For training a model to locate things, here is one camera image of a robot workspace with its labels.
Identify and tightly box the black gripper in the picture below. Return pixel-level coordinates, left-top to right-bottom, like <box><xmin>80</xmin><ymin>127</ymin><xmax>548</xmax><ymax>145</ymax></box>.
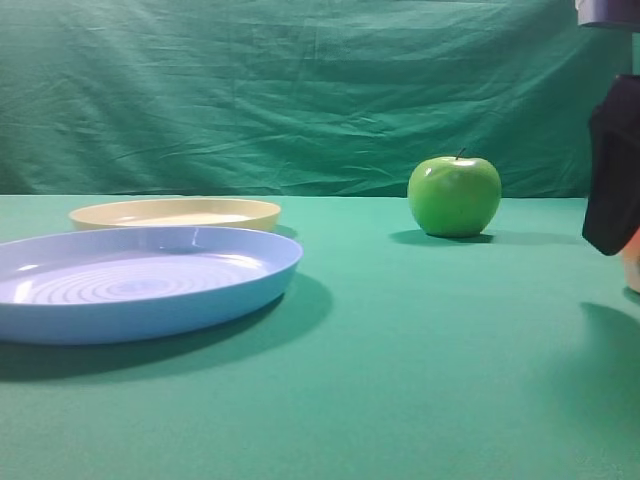
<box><xmin>582</xmin><ymin>74</ymin><xmax>639</xmax><ymax>256</ymax></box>

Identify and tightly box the red yellow peach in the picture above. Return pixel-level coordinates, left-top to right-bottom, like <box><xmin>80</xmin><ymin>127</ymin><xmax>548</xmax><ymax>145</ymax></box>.
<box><xmin>621</xmin><ymin>229</ymin><xmax>640</xmax><ymax>293</ymax></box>

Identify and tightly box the yellow plastic plate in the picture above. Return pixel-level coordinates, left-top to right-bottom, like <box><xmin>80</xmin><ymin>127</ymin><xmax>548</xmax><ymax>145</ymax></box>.
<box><xmin>69</xmin><ymin>197</ymin><xmax>281</xmax><ymax>231</ymax></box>

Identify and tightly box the blue plastic plate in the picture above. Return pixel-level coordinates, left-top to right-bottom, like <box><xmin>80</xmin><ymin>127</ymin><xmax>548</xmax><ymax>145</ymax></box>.
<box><xmin>1</xmin><ymin>226</ymin><xmax>303</xmax><ymax>345</ymax></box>

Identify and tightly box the green apple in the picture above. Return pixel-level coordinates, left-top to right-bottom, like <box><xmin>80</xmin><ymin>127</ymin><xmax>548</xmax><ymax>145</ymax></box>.
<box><xmin>407</xmin><ymin>152</ymin><xmax>502</xmax><ymax>238</ymax></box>

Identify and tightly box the green table cloth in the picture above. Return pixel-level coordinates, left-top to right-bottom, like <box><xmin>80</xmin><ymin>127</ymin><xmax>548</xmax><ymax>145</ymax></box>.
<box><xmin>1</xmin><ymin>197</ymin><xmax>639</xmax><ymax>479</ymax></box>

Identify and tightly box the green backdrop cloth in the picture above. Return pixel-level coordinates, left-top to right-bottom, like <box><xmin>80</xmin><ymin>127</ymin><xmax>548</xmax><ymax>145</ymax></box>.
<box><xmin>1</xmin><ymin>1</ymin><xmax>639</xmax><ymax>198</ymax></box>

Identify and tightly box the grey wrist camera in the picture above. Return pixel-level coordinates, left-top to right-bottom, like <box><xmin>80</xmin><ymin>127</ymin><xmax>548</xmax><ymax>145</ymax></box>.
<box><xmin>574</xmin><ymin>0</ymin><xmax>639</xmax><ymax>32</ymax></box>

